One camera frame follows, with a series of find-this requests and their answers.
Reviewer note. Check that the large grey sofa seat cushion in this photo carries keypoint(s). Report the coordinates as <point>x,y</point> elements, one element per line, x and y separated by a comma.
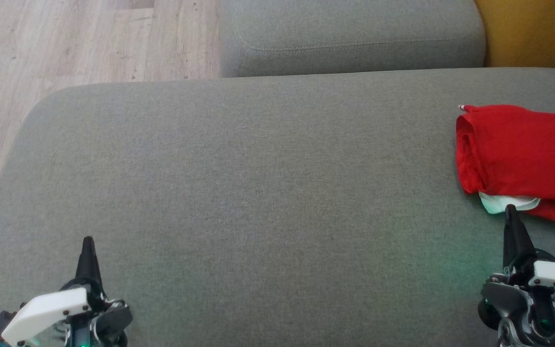
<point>258,193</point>

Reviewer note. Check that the red jersey white sleeves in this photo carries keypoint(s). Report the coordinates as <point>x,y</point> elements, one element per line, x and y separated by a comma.
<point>523,149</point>

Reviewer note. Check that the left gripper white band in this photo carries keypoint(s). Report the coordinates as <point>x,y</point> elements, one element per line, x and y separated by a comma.
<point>51,311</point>

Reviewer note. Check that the wide yellow sofa backrest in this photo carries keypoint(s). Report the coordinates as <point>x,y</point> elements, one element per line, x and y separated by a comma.
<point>533,29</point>

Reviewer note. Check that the medium grey sofa seat cushion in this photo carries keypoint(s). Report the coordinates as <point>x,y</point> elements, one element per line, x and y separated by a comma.
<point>354,33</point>

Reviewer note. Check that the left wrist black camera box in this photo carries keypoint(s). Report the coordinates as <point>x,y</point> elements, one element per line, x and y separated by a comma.
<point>0,327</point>

